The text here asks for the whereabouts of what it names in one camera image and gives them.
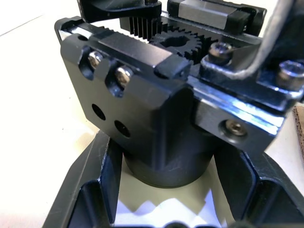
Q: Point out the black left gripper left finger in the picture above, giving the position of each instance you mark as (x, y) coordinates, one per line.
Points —
(90, 190)

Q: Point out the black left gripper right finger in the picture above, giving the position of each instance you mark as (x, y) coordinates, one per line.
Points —
(261, 194)

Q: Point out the black gripper body workpiece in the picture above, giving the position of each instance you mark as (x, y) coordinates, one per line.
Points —
(147, 114)

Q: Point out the black finger piece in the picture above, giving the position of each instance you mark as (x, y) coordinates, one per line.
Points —
(114, 9)

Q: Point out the brown cardboard piece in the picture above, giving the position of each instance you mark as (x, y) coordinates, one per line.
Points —
(300, 133)

